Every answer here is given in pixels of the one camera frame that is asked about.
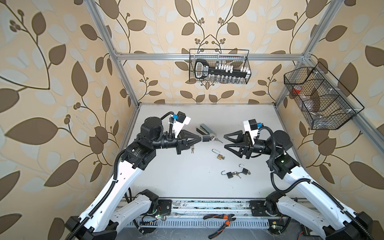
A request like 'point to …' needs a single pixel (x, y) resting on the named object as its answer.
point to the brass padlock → (219, 156)
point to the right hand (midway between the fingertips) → (225, 143)
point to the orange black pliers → (229, 217)
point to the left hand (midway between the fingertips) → (201, 139)
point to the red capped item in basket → (296, 89)
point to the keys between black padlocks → (236, 173)
